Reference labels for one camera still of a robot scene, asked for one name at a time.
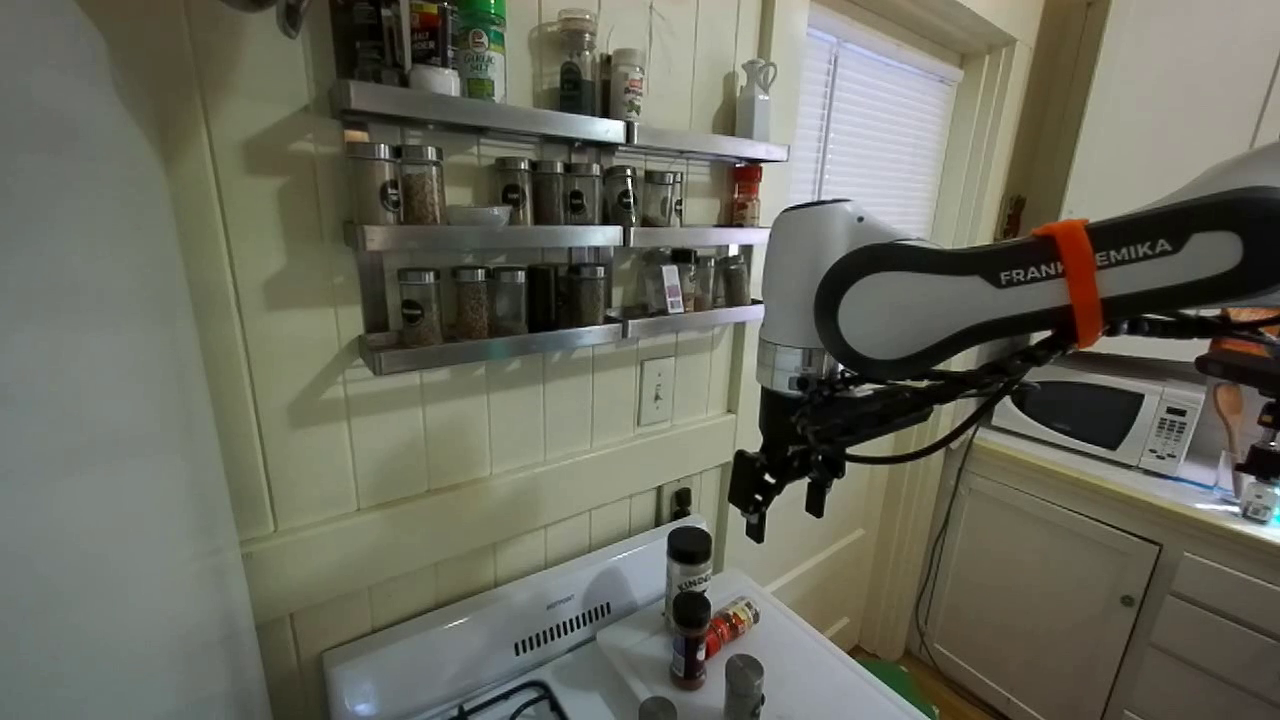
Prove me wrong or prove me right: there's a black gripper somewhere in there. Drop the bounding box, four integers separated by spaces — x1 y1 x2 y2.
726 390 877 542

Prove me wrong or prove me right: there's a white window blind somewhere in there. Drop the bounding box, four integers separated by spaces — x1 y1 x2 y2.
766 14 962 396

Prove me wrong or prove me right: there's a white kitchen cabinet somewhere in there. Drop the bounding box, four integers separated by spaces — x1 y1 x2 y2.
921 433 1280 720

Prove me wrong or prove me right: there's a white microwave oven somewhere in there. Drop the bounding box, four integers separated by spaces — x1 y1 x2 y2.
992 356 1228 480

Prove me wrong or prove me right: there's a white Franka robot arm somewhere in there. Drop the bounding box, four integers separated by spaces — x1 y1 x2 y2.
726 144 1280 539

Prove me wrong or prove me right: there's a red capped spice bottle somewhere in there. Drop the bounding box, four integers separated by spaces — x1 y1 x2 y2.
699 598 758 661

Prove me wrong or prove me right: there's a metal wall spice rack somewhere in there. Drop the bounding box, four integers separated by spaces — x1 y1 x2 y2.
331 79 786 377

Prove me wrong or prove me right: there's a small dark spice bottle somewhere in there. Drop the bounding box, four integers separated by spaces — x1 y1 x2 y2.
671 592 710 689

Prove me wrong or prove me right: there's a tall black lid spice bottle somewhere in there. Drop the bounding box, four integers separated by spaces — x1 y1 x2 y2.
663 525 710 620

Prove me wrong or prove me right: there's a white gas stove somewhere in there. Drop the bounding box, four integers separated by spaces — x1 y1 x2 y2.
322 525 925 720

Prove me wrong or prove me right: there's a black stove burner grate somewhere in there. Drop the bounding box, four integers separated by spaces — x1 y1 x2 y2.
448 678 569 720

